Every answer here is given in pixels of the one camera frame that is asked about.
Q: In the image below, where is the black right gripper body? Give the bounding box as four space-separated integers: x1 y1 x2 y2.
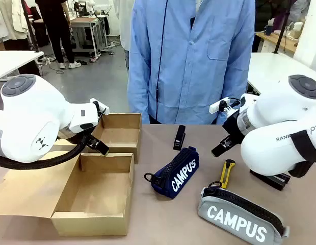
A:
222 109 250 143

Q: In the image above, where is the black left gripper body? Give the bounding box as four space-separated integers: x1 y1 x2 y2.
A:
58 119 99 144

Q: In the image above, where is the yellow black utility knife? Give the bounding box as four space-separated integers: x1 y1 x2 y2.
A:
220 159 236 189

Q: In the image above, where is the black stapler with white print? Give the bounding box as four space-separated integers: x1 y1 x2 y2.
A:
172 125 187 151

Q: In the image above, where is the navy Campus pencil case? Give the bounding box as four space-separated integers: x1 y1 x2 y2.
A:
144 146 200 199

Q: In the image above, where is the plain black stapler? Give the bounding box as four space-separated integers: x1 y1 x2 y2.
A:
249 169 292 191

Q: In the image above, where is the small open cardboard box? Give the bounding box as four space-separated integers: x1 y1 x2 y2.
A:
91 113 143 164

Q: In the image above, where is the large open cardboard box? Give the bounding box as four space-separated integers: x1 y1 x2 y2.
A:
0 144 136 237

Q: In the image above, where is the white angular table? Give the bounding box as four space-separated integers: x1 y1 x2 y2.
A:
246 52 316 95

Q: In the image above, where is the grey Campus pencil case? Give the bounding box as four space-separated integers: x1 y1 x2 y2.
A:
197 181 291 245

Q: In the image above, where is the person in blue shirt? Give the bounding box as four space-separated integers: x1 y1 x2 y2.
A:
127 0 256 126

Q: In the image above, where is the wooden background table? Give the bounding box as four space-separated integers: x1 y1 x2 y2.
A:
254 30 304 54

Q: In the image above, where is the white side table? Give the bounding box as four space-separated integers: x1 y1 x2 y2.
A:
0 50 44 83

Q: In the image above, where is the grey metal workbench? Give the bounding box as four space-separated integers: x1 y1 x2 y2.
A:
70 14 109 59

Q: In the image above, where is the black lamp pole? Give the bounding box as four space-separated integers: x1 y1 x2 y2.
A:
273 0 294 54

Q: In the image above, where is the person in black clothes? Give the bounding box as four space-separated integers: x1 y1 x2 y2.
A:
35 0 82 69

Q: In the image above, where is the black tripod pole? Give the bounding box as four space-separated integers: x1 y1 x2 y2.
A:
20 0 44 77

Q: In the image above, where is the white cylinder container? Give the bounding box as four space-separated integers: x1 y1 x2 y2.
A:
292 21 304 39

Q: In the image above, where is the person in dark jacket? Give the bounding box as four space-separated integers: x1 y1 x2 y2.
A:
251 0 293 53

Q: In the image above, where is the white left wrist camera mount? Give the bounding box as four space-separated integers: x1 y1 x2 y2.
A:
69 98 110 134

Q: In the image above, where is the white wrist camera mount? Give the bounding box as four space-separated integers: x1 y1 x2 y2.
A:
69 98 110 134
209 96 241 114

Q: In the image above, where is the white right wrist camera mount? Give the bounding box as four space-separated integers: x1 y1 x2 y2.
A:
209 96 241 114

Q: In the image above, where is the black corrugated cable hose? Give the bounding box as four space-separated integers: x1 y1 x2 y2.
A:
0 132 94 170

